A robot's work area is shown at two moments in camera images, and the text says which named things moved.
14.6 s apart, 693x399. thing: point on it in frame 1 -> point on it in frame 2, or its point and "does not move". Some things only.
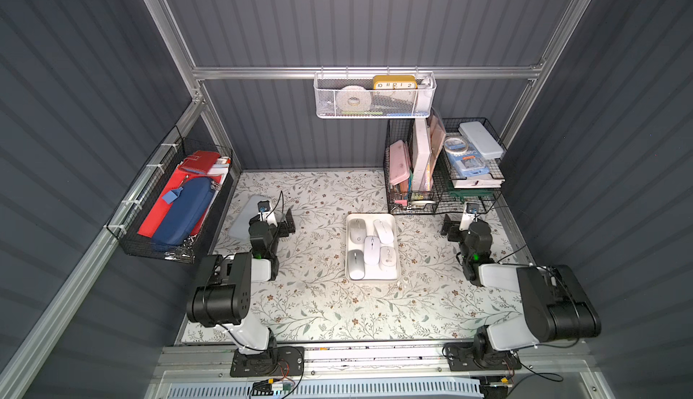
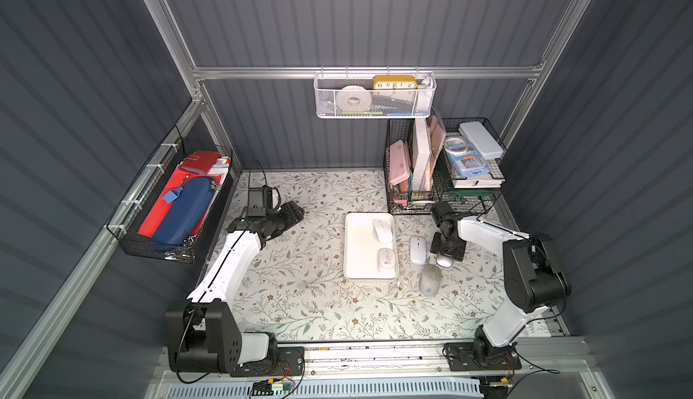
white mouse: [384, 231] does not move
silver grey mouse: [356, 264] -> [444, 261]
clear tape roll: [456, 145] does not move
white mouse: [358, 230] -> [418, 250]
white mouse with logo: [387, 257] does not move
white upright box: [421, 157] does not move
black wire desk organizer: [443, 166] does not move
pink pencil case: [399, 162] does not move
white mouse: [372, 249] -> [429, 279]
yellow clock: [384, 82] does not move
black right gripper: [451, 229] -> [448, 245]
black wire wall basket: [166, 212] does not move
